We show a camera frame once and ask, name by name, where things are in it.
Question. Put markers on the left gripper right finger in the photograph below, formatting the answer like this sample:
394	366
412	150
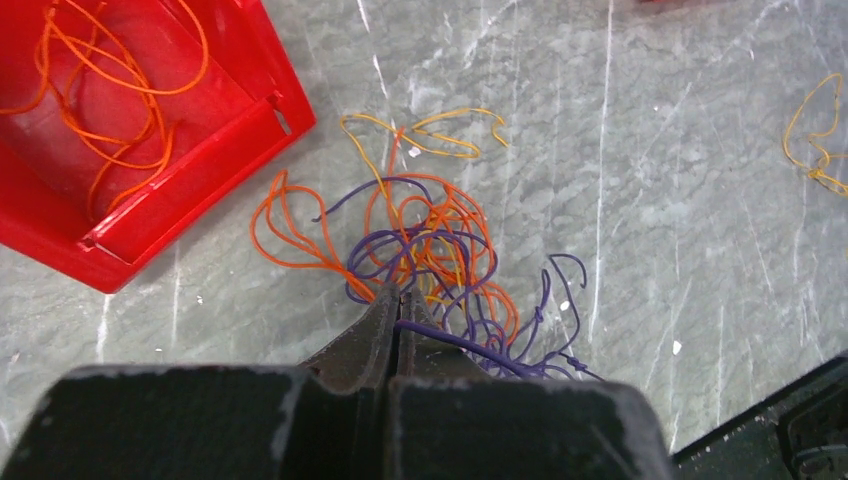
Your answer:
482	428

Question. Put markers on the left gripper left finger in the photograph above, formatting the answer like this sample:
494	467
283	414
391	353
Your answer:
323	419

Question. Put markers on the red bin near toolbox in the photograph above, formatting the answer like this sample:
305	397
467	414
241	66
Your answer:
122	122

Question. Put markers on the black aluminium base frame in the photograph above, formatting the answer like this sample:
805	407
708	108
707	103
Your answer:
799	432

